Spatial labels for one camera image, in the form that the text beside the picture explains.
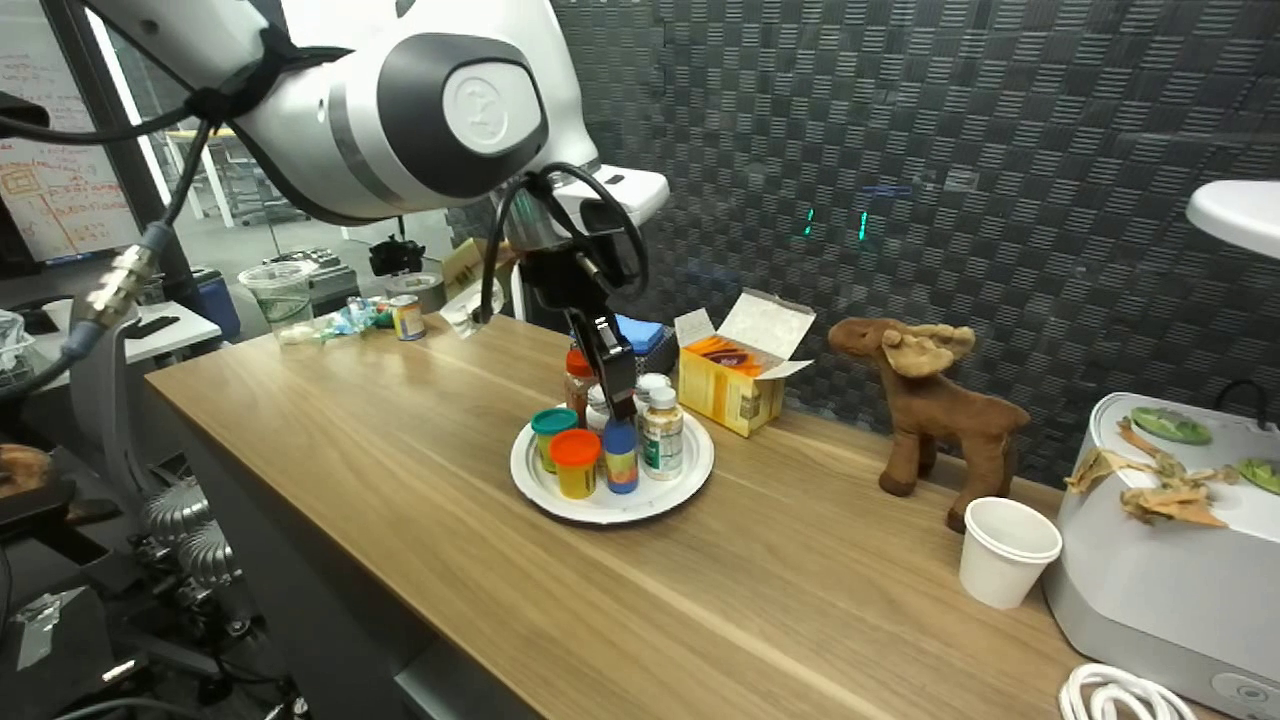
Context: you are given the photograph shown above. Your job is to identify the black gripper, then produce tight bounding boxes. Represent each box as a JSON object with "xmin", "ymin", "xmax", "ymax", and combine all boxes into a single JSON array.
[{"xmin": 513, "ymin": 214, "xmax": 654, "ymax": 427}]

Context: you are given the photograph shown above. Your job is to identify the teal-lid dough container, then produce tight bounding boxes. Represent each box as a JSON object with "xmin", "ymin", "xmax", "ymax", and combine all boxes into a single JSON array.
[{"xmin": 526, "ymin": 402, "xmax": 583, "ymax": 478}]

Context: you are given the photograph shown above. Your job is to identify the blue toy bowling pin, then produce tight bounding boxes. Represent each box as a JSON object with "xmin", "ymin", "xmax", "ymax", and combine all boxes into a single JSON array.
[{"xmin": 601, "ymin": 421, "xmax": 644, "ymax": 499}]

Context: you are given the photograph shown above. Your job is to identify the green-label white supplement bottle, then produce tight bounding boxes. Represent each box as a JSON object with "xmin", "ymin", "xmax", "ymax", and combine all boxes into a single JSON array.
[{"xmin": 640, "ymin": 383, "xmax": 688, "ymax": 478}]

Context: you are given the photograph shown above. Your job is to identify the orange-lid dough container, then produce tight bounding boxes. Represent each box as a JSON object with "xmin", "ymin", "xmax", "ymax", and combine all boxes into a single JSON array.
[{"xmin": 548, "ymin": 427, "xmax": 609, "ymax": 503}]

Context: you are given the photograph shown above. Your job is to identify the white paper plate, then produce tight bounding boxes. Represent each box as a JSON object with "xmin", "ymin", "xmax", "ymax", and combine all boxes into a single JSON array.
[{"xmin": 503, "ymin": 398, "xmax": 719, "ymax": 528}]

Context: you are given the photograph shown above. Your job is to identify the blue sponge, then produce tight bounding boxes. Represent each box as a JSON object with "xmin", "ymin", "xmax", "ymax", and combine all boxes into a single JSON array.
[{"xmin": 610, "ymin": 310, "xmax": 668, "ymax": 360}]

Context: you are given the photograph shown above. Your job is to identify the yellow open cardboard box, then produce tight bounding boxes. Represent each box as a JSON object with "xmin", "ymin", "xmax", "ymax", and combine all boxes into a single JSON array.
[{"xmin": 672, "ymin": 289, "xmax": 818, "ymax": 438}]

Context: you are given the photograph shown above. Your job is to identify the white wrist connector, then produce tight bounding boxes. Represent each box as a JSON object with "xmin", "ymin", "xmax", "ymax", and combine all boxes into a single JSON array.
[{"xmin": 550, "ymin": 158, "xmax": 672, "ymax": 232}]

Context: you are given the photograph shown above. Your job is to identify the small labelled jar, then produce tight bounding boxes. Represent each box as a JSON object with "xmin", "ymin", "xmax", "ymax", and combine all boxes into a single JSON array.
[{"xmin": 388, "ymin": 293, "xmax": 431, "ymax": 343}]

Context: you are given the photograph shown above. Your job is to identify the metal bowl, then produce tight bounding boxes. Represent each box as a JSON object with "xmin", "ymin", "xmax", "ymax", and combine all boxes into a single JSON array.
[{"xmin": 358, "ymin": 266, "xmax": 451, "ymax": 319}]

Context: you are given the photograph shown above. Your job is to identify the black desk gadget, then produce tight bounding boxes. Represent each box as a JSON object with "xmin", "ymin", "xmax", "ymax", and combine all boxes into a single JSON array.
[{"xmin": 368, "ymin": 232, "xmax": 428, "ymax": 280}]

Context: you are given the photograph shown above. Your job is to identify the clear plastic wrappers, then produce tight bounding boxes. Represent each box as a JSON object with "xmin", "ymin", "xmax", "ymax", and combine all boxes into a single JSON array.
[{"xmin": 274, "ymin": 296, "xmax": 392, "ymax": 348}]

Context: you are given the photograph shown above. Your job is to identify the white bucket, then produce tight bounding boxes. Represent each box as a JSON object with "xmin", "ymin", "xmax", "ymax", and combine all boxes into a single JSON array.
[{"xmin": 236, "ymin": 257, "xmax": 329, "ymax": 333}]

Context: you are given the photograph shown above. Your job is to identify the brown moose plush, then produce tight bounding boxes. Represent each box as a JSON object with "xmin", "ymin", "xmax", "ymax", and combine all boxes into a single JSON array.
[{"xmin": 823, "ymin": 310, "xmax": 1034, "ymax": 535}]

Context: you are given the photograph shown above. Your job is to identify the blue bin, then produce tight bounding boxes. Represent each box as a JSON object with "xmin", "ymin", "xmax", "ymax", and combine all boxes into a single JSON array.
[{"xmin": 181, "ymin": 266, "xmax": 249, "ymax": 343}]

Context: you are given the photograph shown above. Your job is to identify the white side desk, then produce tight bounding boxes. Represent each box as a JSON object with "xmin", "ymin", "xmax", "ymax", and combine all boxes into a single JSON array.
[{"xmin": 0, "ymin": 296, "xmax": 223, "ymax": 394}]

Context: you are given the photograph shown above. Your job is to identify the white paper cup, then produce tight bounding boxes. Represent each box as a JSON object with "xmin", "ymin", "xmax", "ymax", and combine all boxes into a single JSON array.
[{"xmin": 956, "ymin": 497, "xmax": 1066, "ymax": 614}]

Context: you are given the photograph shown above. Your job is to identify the dried brown plant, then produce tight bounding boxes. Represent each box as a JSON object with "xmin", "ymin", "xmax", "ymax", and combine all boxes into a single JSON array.
[{"xmin": 1062, "ymin": 415, "xmax": 1235, "ymax": 531}]

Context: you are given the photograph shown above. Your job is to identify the white hydroponic planter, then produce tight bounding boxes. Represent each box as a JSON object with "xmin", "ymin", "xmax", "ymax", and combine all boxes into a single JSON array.
[{"xmin": 1041, "ymin": 387, "xmax": 1280, "ymax": 720}]

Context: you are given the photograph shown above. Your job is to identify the white planter lamp head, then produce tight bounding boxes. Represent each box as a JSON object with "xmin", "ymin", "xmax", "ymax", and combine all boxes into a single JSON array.
[{"xmin": 1182, "ymin": 176, "xmax": 1280, "ymax": 263}]

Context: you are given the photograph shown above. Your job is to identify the black looped camera cable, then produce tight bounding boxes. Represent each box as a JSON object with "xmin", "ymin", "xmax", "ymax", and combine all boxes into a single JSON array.
[{"xmin": 471, "ymin": 158, "xmax": 654, "ymax": 326}]

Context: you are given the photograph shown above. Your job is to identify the black cable with metal connector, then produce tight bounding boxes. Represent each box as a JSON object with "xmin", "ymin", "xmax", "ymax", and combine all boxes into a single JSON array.
[{"xmin": 0, "ymin": 44, "xmax": 355, "ymax": 402}]

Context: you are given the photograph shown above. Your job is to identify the white coiled cable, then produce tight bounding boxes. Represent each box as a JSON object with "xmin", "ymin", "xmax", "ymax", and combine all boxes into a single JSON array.
[{"xmin": 1054, "ymin": 661, "xmax": 1199, "ymax": 720}]

